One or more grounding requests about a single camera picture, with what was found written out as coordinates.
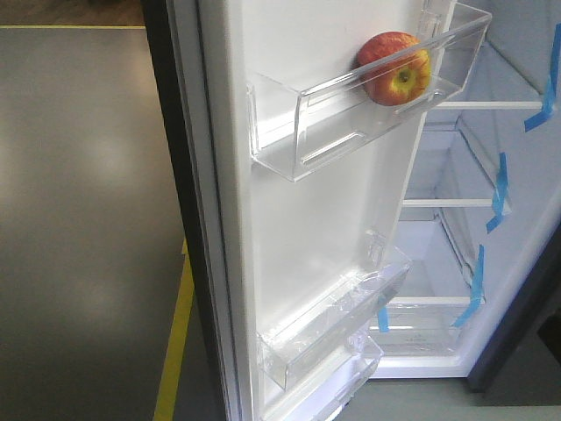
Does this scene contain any red yellow apple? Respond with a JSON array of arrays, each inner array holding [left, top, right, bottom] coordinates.
[[356, 32, 431, 106]]

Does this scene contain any blue tape strip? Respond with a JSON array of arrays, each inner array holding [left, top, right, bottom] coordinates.
[[486, 152, 509, 234], [524, 23, 560, 132], [451, 245, 485, 328], [377, 306, 390, 333]]

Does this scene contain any dark grey fridge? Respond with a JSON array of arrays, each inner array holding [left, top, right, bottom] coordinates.
[[371, 1, 560, 402]]

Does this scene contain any yellow floor tape line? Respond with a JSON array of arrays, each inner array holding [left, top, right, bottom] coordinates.
[[153, 239, 195, 421]]

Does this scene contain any clear door bin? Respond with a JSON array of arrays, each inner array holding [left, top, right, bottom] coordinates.
[[245, 1, 492, 182], [260, 332, 383, 420], [258, 229, 412, 390]]

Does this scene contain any lower clear door bin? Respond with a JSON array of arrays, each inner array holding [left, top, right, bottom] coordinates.
[[258, 229, 412, 390]]

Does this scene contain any clear crisper drawer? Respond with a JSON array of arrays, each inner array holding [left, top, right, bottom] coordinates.
[[369, 303, 469, 357]]

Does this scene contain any bottom clear door bin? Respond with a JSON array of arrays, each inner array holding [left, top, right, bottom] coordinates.
[[260, 332, 383, 420]]

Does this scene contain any upper clear door bin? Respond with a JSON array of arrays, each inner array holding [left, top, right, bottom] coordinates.
[[245, 1, 492, 182]]

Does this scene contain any fridge door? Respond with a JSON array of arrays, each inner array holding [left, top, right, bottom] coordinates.
[[140, 0, 494, 421]]

